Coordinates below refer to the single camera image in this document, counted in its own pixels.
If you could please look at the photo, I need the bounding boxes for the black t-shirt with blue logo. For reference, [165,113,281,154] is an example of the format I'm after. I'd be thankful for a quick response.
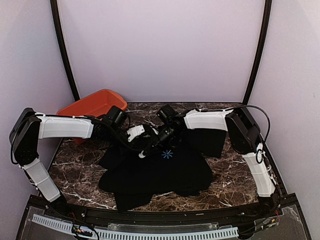
[98,129,227,212]

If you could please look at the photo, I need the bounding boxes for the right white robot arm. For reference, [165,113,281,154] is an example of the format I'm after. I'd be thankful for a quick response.
[151,104,280,217]

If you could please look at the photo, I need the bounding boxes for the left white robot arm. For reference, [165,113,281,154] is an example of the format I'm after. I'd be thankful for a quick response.
[9,106,149,218]

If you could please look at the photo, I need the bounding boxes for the orange plastic tub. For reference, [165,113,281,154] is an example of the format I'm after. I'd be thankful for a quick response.
[56,89,128,146]

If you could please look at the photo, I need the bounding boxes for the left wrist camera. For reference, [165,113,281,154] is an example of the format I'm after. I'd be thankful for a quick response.
[126,124,152,143]

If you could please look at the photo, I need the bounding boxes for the white slotted cable duct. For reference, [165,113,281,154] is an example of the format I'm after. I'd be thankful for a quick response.
[31,214,239,240]

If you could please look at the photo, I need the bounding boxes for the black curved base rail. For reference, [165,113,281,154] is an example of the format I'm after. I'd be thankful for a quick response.
[14,193,313,240]

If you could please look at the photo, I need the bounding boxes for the left black frame post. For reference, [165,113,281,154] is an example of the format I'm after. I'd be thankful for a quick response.
[50,0,80,102]

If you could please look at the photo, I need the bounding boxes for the black frame post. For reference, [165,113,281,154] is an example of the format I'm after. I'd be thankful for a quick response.
[242,0,273,105]
[50,0,80,102]

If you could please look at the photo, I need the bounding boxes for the right black frame post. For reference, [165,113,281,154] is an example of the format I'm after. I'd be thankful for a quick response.
[242,0,273,105]

